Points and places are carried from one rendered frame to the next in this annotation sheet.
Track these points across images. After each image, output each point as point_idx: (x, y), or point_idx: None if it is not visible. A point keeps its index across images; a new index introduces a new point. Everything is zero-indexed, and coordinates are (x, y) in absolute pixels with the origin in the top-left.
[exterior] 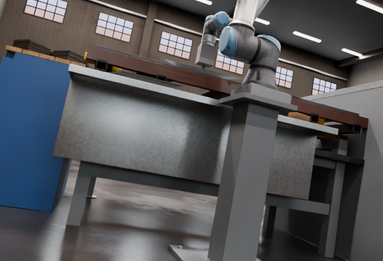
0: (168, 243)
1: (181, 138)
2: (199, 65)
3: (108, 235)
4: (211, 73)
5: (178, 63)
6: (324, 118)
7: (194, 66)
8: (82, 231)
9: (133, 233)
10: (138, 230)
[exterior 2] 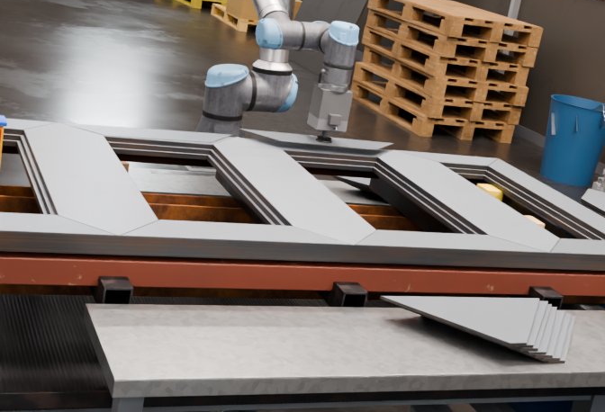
0: (268, 411)
1: None
2: (337, 130)
3: (353, 409)
4: (305, 139)
5: (370, 142)
6: None
7: (338, 138)
8: (387, 411)
9: None
10: None
